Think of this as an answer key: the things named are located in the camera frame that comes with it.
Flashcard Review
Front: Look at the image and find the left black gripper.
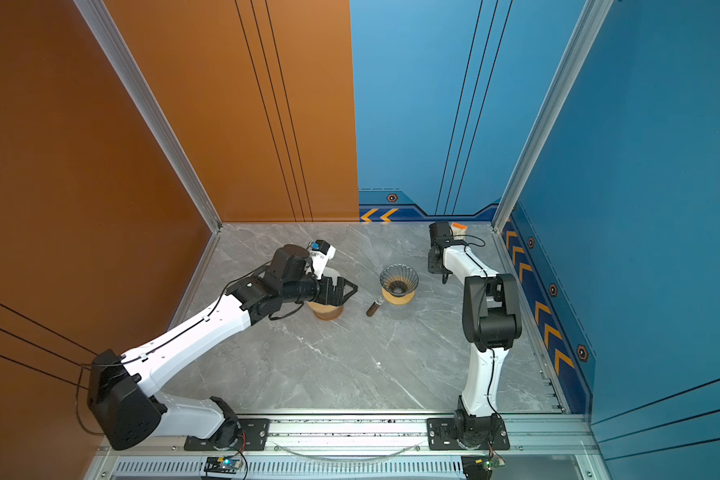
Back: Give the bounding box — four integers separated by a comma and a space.
281, 272, 358, 306

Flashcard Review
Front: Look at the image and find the coffee filter bag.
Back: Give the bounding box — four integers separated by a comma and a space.
451, 222, 468, 236

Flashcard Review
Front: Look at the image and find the grey glass dripper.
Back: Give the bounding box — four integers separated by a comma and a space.
380, 264, 419, 298

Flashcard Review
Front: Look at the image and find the white paper coffee filter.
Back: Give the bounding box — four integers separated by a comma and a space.
322, 267, 340, 283

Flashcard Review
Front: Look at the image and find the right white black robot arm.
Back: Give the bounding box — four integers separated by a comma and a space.
428, 221, 522, 450

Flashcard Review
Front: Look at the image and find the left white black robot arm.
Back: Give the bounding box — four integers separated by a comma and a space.
86, 240, 358, 451

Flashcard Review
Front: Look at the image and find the left circuit board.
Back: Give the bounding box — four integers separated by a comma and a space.
203, 456, 245, 479

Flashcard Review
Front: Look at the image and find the circuit board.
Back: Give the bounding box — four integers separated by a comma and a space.
203, 456, 245, 479
461, 456, 506, 480

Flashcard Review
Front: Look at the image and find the right circuit board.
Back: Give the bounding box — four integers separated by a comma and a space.
461, 456, 506, 480

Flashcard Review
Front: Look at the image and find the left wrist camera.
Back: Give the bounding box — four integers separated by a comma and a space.
308, 239, 336, 280

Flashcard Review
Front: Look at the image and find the aluminium front rail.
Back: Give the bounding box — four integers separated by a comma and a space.
86, 412, 610, 479

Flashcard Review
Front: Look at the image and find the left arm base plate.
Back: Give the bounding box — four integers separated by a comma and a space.
183, 418, 270, 453

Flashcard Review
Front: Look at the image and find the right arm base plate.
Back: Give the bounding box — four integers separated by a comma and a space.
426, 415, 511, 451

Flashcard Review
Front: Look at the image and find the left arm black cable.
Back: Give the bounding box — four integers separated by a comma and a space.
74, 263, 307, 436

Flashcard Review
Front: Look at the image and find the right aluminium corner post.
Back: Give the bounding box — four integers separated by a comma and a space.
491, 0, 613, 233

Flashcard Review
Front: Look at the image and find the aluminium corner post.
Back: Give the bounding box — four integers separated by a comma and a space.
491, 0, 613, 233
73, 0, 223, 232

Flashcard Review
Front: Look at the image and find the left aluminium corner post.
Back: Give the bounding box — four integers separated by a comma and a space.
73, 0, 223, 232

